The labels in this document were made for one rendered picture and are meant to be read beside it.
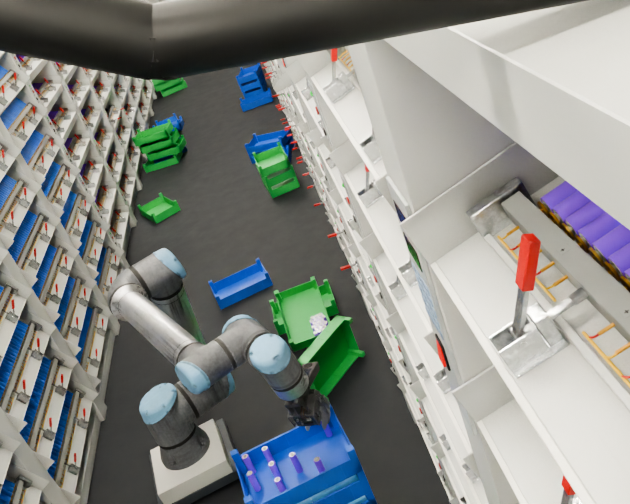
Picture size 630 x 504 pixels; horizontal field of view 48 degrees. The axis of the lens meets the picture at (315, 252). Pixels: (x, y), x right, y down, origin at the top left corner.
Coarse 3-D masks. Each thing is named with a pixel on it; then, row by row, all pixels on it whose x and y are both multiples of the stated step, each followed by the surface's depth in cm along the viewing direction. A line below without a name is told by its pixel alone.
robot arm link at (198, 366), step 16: (128, 272) 216; (112, 288) 212; (128, 288) 210; (112, 304) 209; (128, 304) 204; (144, 304) 201; (128, 320) 203; (144, 320) 194; (160, 320) 191; (144, 336) 195; (160, 336) 185; (176, 336) 182; (192, 336) 184; (176, 352) 177; (192, 352) 173; (208, 352) 172; (224, 352) 172; (176, 368) 172; (192, 368) 169; (208, 368) 170; (224, 368) 172; (192, 384) 169; (208, 384) 171
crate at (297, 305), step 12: (300, 288) 333; (312, 288) 335; (288, 300) 334; (300, 300) 333; (312, 300) 331; (288, 312) 330; (300, 312) 329; (312, 312) 327; (324, 312) 325; (288, 324) 326; (300, 324) 325; (288, 336) 316; (300, 336) 321; (312, 336) 319; (300, 348) 316
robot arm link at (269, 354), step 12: (264, 336) 170; (276, 336) 169; (252, 348) 169; (264, 348) 168; (276, 348) 166; (288, 348) 169; (252, 360) 167; (264, 360) 165; (276, 360) 165; (288, 360) 167; (264, 372) 167; (276, 372) 166; (288, 372) 169; (300, 372) 173; (276, 384) 170; (288, 384) 171
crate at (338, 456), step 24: (288, 432) 195; (312, 432) 197; (336, 432) 196; (240, 456) 193; (264, 456) 196; (288, 456) 194; (312, 456) 191; (336, 456) 188; (240, 480) 185; (264, 480) 190; (288, 480) 187; (312, 480) 178; (336, 480) 180
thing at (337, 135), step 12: (312, 84) 124; (324, 108) 127; (324, 120) 128; (336, 120) 128; (336, 132) 129; (336, 144) 130; (348, 192) 137; (360, 216) 137; (384, 288) 146; (408, 360) 155; (408, 372) 167; (432, 432) 165; (444, 468) 171
